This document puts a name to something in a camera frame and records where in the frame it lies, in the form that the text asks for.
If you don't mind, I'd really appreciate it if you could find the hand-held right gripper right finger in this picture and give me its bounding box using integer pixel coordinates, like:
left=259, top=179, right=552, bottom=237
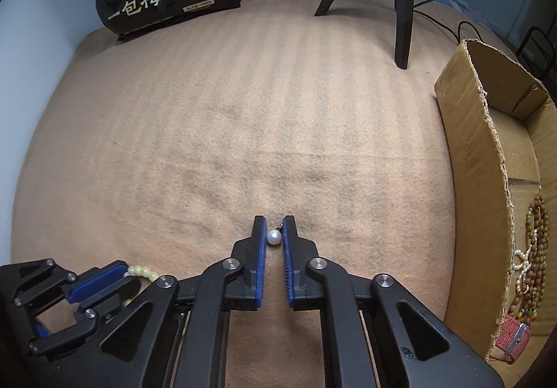
left=282, top=215, right=505, bottom=388

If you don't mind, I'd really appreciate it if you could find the brown wooden bead necklace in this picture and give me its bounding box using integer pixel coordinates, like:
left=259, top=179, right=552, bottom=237
left=509, top=192, right=550, bottom=330

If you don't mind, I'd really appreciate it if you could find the cardboard box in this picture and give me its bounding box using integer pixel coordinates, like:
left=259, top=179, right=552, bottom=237
left=434, top=39, right=557, bottom=365

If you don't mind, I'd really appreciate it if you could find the black tripod stand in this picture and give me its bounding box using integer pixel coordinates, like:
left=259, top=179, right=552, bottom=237
left=314, top=0, right=414, bottom=70

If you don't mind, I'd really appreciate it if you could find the white pearl necklace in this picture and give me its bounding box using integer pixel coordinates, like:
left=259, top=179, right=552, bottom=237
left=509, top=249, right=534, bottom=297

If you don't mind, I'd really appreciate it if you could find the small red woven pouch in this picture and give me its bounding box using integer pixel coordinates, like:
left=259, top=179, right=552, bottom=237
left=496, top=313, right=532, bottom=357

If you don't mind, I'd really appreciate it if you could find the cream bead bracelet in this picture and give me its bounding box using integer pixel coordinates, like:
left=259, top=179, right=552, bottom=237
left=123, top=265, right=163, bottom=308

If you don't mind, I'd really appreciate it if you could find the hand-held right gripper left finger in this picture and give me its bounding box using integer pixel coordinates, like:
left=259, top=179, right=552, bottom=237
left=41, top=216, right=268, bottom=388

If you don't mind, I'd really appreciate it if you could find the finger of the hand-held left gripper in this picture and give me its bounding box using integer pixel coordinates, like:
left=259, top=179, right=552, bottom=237
left=28, top=277, right=142, bottom=356
left=0, top=258, right=130, bottom=311

